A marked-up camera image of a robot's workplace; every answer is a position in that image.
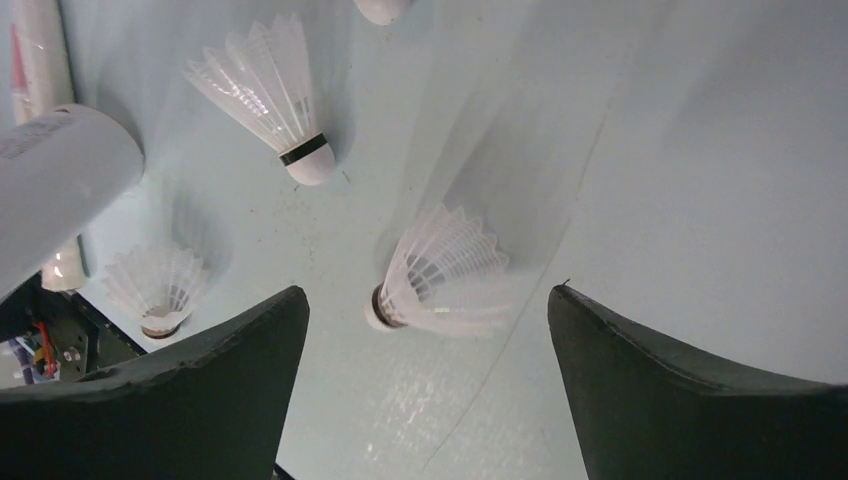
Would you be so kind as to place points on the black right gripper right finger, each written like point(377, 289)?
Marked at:
point(648, 406)

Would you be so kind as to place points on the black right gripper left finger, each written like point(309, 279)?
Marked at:
point(210, 406)

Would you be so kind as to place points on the white shuttlecock front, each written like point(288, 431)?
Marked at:
point(159, 286)

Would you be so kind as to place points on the white shuttlecock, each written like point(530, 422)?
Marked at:
point(447, 276)
point(383, 12)
point(159, 286)
point(263, 81)

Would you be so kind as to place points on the white shuttlecock tube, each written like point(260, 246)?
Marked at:
point(52, 189)

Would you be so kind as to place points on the white shuttlecock beside tube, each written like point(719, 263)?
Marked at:
point(383, 12)

